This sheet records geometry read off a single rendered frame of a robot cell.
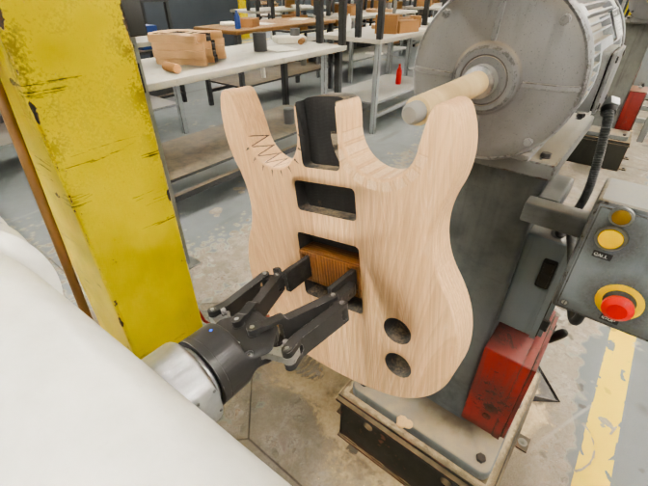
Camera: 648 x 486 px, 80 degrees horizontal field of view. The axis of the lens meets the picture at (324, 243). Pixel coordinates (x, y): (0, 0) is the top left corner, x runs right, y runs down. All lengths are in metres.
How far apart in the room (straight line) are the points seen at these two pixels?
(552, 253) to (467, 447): 0.62
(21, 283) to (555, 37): 0.61
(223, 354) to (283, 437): 1.20
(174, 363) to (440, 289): 0.27
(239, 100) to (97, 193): 0.74
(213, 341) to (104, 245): 0.92
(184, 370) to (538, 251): 0.76
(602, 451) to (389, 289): 1.44
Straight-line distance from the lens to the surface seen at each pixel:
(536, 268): 0.97
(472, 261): 0.97
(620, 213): 0.66
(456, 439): 1.29
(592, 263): 0.70
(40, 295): 0.19
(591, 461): 1.78
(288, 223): 0.53
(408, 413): 1.30
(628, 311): 0.71
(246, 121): 0.54
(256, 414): 1.63
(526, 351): 1.10
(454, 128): 0.37
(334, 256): 0.51
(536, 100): 0.65
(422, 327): 0.47
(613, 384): 2.06
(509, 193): 0.87
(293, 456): 1.54
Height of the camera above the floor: 1.37
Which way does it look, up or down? 34 degrees down
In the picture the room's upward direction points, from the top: straight up
